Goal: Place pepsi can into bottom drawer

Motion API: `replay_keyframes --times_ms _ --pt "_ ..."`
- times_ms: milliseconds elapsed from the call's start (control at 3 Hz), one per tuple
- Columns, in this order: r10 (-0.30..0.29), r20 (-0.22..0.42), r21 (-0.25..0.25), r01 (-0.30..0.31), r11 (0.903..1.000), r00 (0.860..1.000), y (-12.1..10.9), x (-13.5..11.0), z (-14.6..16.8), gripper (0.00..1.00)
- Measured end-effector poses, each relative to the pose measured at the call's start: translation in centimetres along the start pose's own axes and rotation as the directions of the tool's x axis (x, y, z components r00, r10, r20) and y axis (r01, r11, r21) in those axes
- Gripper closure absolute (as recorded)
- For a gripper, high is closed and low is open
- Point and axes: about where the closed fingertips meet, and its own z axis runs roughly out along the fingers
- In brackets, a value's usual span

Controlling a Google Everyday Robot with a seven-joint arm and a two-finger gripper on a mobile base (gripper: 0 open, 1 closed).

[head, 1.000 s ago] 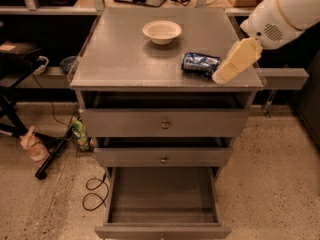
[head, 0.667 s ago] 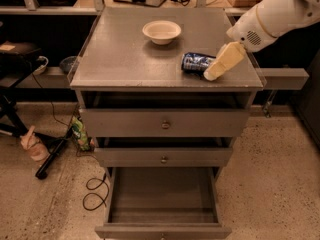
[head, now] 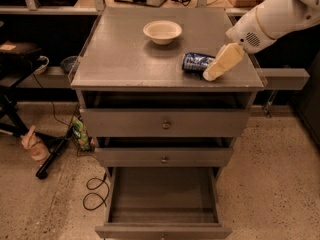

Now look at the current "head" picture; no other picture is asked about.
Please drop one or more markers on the dark bowl on shelf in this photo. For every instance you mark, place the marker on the dark bowl on shelf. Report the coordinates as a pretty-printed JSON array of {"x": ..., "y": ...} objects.
[{"x": 69, "y": 63}]

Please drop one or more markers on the white bowl on stool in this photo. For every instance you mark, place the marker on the white bowl on stool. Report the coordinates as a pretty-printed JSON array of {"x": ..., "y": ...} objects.
[{"x": 41, "y": 63}]

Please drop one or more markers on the blue pepsi can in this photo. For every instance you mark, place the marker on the blue pepsi can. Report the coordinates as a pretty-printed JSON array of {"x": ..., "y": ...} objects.
[{"x": 196, "y": 62}]

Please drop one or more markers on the pink spray bottle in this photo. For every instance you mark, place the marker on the pink spray bottle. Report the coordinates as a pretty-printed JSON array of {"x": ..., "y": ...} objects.
[{"x": 35, "y": 146}]

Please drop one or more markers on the grey middle drawer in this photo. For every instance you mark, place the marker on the grey middle drawer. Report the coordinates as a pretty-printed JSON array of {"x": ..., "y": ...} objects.
[{"x": 163, "y": 152}]

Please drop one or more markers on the white paper bowl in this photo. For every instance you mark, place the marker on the white paper bowl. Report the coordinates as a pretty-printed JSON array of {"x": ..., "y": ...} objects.
[{"x": 162, "y": 32}]

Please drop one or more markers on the grey drawer cabinet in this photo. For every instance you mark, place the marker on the grey drawer cabinet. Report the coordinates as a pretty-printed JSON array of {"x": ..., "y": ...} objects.
[{"x": 121, "y": 58}]

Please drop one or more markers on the green chip bag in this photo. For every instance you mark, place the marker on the green chip bag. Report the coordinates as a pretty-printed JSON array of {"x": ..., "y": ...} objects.
[{"x": 80, "y": 134}]

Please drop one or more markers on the grey top drawer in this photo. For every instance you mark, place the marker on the grey top drawer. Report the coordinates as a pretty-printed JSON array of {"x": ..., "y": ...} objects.
[{"x": 155, "y": 114}]

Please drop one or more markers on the black box on stool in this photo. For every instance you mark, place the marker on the black box on stool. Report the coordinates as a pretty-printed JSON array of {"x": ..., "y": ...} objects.
[{"x": 18, "y": 56}]

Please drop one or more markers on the black stand leg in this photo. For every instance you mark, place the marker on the black stand leg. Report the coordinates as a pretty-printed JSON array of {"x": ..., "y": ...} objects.
[{"x": 55, "y": 146}]

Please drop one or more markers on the grey open bottom drawer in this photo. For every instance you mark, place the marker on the grey open bottom drawer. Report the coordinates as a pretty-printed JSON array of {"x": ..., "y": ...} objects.
[{"x": 163, "y": 204}]

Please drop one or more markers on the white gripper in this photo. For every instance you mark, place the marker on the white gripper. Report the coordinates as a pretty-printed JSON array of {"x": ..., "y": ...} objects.
[{"x": 246, "y": 34}]

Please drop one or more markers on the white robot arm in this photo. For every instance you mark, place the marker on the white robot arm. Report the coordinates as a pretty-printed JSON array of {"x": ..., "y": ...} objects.
[{"x": 280, "y": 17}]

